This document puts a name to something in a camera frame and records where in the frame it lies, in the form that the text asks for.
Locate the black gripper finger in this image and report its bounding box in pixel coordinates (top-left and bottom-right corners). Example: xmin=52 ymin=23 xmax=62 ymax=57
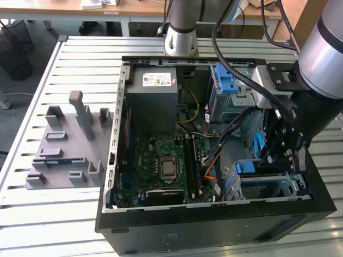
xmin=258 ymin=116 xmax=289 ymax=167
xmin=280 ymin=149 xmax=299 ymax=175

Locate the hard disk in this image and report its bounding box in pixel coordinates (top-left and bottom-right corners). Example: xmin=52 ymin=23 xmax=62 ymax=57
xmin=224 ymin=159 xmax=287 ymax=199

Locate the metal disk bay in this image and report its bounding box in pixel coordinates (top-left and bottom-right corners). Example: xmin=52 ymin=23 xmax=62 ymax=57
xmin=223 ymin=157 xmax=306 ymax=201

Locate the grey metal drive cage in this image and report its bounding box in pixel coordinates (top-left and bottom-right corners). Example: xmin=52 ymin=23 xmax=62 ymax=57
xmin=208 ymin=64 xmax=269 ymax=124

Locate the blue plastic drive latch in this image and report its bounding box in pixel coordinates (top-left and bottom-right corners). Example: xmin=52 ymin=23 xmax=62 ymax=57
xmin=215 ymin=64 xmax=239 ymax=94

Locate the black RAM slot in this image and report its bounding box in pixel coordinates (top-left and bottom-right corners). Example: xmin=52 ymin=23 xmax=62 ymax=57
xmin=186 ymin=135 xmax=196 ymax=198

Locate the wooden cabinet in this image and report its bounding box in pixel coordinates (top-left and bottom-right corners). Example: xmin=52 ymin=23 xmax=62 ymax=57
xmin=273 ymin=0 xmax=330 ymax=51

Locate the silver CPU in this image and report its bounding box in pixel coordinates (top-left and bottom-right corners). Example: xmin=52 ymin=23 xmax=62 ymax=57
xmin=160 ymin=157 xmax=177 ymax=180

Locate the black PC case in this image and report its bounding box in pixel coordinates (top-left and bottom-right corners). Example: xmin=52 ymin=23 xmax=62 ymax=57
xmin=95 ymin=55 xmax=338 ymax=255

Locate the grey power supply unit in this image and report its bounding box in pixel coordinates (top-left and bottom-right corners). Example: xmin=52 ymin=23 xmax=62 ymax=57
xmin=125 ymin=66 xmax=179 ymax=137

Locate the black graphics card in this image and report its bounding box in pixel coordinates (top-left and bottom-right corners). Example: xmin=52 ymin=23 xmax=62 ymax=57
xmin=144 ymin=188 xmax=185 ymax=207

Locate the brown cardboard piece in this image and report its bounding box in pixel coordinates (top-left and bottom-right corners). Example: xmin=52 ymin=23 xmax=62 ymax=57
xmin=248 ymin=0 xmax=277 ymax=9

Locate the green motherboard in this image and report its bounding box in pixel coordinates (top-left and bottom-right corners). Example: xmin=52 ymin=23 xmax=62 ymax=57
xmin=115 ymin=135 xmax=215 ymax=208

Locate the grey parts rack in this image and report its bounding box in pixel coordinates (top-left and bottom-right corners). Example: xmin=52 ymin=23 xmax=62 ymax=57
xmin=25 ymin=89 xmax=115 ymax=191

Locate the grey metal foot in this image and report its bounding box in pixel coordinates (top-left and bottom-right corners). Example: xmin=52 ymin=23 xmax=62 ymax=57
xmin=0 ymin=89 xmax=13 ymax=110

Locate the blue data wire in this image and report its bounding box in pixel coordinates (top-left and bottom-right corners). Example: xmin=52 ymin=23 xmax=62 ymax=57
xmin=253 ymin=132 xmax=265 ymax=159

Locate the black cable bundle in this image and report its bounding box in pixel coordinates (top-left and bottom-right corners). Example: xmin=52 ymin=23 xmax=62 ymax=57
xmin=202 ymin=107 xmax=265 ymax=164

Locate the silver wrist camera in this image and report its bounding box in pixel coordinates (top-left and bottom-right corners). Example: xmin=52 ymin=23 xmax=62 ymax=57
xmin=251 ymin=65 xmax=282 ymax=109

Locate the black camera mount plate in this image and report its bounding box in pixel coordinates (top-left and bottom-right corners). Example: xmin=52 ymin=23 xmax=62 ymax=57
xmin=266 ymin=62 xmax=309 ymax=93

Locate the orange wire bundle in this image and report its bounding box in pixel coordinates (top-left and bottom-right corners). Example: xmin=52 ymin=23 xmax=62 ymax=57
xmin=204 ymin=157 xmax=218 ymax=184

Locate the yellow wire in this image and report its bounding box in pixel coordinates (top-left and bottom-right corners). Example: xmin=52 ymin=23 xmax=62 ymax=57
xmin=175 ymin=85 xmax=200 ymax=125

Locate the black camera cable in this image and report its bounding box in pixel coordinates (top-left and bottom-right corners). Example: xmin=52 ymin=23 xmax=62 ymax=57
xmin=211 ymin=0 xmax=282 ymax=120
xmin=261 ymin=0 xmax=301 ymax=54

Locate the wooden desk white frame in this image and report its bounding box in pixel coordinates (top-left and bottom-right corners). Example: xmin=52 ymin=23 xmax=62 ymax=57
xmin=120 ymin=0 xmax=285 ymax=41
xmin=0 ymin=0 xmax=124 ymax=37

